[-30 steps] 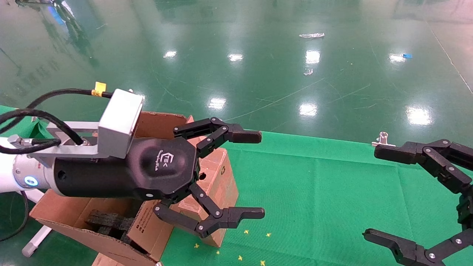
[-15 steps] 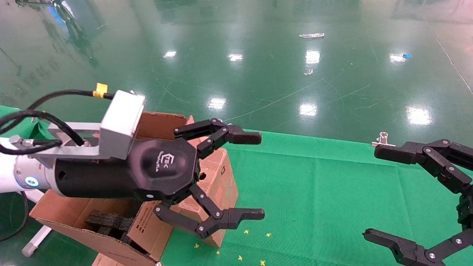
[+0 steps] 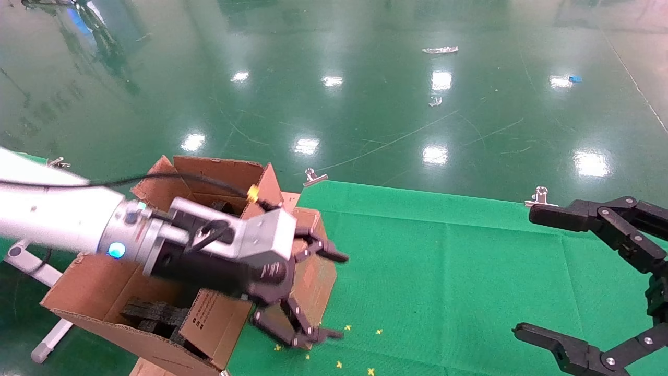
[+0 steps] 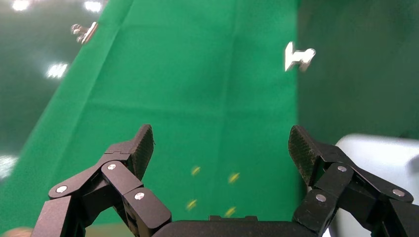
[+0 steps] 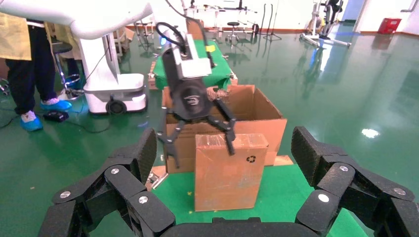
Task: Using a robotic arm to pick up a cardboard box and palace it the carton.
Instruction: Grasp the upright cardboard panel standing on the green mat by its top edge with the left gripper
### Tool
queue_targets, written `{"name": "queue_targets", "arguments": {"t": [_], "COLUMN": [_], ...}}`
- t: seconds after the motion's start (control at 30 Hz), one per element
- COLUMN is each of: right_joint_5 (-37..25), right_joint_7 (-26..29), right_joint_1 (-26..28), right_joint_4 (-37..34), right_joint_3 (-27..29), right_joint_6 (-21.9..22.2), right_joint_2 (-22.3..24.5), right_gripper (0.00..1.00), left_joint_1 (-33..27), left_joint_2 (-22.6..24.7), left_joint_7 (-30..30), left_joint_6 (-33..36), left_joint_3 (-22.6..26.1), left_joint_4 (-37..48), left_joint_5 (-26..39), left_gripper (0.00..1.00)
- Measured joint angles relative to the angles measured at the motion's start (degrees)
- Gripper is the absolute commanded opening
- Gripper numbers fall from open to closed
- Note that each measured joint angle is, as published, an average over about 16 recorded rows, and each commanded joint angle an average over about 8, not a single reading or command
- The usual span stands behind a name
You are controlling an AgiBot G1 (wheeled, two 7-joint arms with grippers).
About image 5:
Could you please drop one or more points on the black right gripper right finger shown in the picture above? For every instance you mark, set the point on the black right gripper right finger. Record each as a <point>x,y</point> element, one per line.
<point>347,183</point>

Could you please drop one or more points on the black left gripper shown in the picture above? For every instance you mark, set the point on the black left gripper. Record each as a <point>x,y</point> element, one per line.
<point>190,101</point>

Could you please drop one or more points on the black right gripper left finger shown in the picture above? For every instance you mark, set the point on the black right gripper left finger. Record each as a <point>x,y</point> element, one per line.
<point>131,186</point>

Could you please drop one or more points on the small brown cardboard box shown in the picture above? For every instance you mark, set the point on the small brown cardboard box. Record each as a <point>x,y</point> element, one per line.
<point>229,180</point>

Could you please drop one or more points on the large open cardboard carton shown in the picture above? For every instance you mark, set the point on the large open cardboard carton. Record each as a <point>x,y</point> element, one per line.
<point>258,108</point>

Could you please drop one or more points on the cardboard box without print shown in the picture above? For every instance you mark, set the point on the cardboard box without print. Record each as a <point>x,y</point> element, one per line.
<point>196,31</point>

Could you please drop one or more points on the flattened brown cardboard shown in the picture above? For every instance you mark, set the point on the flattened brown cardboard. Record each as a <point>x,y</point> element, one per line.
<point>126,34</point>

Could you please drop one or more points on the red box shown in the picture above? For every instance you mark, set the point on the red box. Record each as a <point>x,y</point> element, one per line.
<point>389,26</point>

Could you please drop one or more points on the silver metal table clip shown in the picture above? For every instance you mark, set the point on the silver metal table clip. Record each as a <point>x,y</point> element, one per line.
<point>154,180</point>

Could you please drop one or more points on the green tablecloth with yellow marks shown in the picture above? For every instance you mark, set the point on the green tablecloth with yellow marks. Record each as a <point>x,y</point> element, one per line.
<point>284,196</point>

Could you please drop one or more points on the plain green tablecloth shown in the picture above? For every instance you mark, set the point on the plain green tablecloth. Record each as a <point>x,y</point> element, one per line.
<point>222,65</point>

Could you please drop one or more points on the black floor pedal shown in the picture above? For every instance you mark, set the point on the black floor pedal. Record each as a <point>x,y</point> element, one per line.
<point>55,116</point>

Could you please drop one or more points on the black round stool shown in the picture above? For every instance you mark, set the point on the black round stool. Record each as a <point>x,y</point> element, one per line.
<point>233,24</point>

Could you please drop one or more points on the black tripod stand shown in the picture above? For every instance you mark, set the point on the black tripod stand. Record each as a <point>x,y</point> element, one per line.
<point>272,23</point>

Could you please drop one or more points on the person in dark trousers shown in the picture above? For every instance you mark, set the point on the person in dark trousers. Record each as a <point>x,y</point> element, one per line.
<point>23,75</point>

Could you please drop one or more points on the black chrome stool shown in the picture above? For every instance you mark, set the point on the black chrome stool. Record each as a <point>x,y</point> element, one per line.
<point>61,47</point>

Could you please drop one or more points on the white equipment stand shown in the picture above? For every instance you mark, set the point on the white equipment stand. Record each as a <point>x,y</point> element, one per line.
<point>314,19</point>

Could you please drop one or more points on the seated person in yellow apron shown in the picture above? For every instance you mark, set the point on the seated person in yellow apron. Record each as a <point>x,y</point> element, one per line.
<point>63,32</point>

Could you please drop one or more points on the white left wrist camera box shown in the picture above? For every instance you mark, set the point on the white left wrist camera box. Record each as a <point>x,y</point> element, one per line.
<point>193,65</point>

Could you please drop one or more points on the metal frame chair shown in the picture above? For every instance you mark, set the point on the metal frame chair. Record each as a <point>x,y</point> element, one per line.
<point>144,23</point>

